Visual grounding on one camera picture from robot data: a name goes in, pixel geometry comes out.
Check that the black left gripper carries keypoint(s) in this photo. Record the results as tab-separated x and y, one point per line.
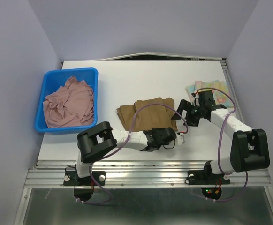
154	130

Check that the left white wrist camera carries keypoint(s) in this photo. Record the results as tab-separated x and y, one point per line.
179	140

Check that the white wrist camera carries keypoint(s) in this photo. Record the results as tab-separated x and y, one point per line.
195	101
179	140

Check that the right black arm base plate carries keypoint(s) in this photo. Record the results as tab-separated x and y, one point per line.
199	177

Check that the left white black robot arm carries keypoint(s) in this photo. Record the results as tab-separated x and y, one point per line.
97	142

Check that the brown skirt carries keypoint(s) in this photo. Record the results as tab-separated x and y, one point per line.
147	114

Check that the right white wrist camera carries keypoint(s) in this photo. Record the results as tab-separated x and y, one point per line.
195	101

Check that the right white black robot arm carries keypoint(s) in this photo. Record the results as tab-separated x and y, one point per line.
241	148

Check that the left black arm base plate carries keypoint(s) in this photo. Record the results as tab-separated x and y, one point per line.
71	179

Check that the pink skirt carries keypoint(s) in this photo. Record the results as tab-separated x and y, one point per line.
71	105

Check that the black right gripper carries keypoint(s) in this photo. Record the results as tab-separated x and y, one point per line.
183	104

